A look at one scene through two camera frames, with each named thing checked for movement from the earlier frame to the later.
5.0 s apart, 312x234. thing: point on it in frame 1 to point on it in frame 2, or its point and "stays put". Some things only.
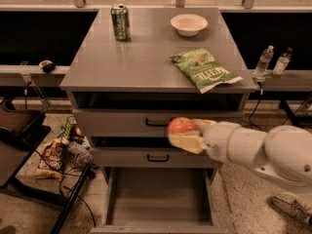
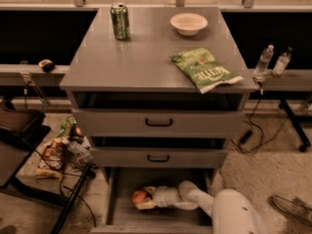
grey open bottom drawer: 158,200 stays put
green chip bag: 203,69 stays put
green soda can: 120,15 stays put
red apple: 180,124 to 138,196
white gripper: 214,139 to 163,196
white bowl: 188,24 stays put
